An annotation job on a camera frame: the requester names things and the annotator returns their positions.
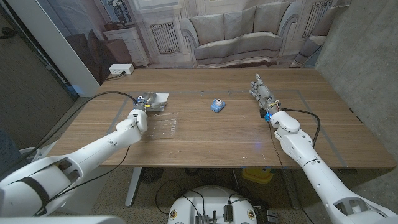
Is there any black power strip cable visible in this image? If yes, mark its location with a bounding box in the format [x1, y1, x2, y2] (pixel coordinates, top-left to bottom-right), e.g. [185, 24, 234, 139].
[105, 70, 127, 81]

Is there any black round floor fan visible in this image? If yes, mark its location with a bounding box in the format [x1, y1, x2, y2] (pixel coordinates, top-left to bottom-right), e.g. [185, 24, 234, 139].
[139, 167, 164, 184]

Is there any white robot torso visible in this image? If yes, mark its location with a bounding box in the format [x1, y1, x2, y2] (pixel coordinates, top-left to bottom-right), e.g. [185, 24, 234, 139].
[167, 185, 258, 224]

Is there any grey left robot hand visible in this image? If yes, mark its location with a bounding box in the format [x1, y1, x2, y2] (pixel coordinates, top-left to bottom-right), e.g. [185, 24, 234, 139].
[133, 91, 158, 113]

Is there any printed living room backdrop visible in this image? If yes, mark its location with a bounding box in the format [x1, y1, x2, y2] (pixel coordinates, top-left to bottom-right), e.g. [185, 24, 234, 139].
[35, 0, 352, 85]

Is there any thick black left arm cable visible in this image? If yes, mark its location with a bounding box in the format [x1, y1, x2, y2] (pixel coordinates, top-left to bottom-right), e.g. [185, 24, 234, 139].
[0, 91, 139, 180]

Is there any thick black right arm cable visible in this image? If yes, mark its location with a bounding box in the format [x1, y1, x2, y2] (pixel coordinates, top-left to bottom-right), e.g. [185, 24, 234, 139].
[281, 107, 322, 149]

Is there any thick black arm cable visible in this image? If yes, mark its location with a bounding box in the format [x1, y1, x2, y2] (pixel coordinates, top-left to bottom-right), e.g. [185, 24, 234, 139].
[0, 91, 139, 180]
[281, 107, 322, 149]

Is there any blue toy camera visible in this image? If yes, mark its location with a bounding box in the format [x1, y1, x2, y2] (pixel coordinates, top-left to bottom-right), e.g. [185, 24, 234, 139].
[210, 98, 226, 113]

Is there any black floor cable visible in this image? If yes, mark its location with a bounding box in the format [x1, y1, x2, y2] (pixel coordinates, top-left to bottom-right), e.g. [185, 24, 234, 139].
[154, 179, 206, 216]

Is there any clear plastic clamshell container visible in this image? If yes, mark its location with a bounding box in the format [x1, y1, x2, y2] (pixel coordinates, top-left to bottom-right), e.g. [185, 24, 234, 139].
[147, 112, 177, 139]

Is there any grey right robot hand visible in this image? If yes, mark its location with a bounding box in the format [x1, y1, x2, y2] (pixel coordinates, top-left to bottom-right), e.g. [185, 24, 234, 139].
[248, 73, 282, 118]

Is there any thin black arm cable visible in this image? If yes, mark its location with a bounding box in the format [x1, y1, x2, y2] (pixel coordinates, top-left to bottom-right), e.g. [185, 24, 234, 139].
[34, 144, 131, 217]
[267, 121, 315, 224]

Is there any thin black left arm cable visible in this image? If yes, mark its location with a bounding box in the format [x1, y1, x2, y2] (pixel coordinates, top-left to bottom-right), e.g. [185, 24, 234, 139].
[34, 144, 131, 217]

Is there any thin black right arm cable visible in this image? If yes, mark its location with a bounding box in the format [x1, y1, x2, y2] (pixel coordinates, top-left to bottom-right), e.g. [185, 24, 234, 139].
[267, 121, 315, 224]

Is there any white power strip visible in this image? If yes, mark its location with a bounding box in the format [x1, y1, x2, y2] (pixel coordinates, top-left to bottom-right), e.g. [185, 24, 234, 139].
[108, 63, 135, 75]

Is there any person in blue jeans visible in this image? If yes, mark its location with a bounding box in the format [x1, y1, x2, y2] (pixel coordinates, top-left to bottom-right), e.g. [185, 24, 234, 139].
[0, 129, 25, 175]

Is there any yellow object under table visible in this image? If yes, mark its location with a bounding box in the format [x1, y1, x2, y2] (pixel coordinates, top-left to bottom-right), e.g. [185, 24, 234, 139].
[241, 167, 274, 184]

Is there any white plastic stand base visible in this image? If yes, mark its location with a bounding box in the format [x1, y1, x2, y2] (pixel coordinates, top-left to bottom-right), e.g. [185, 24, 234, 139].
[18, 141, 58, 162]

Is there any white table leg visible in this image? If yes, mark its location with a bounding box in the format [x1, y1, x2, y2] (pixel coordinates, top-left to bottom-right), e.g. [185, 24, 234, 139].
[124, 167, 142, 208]

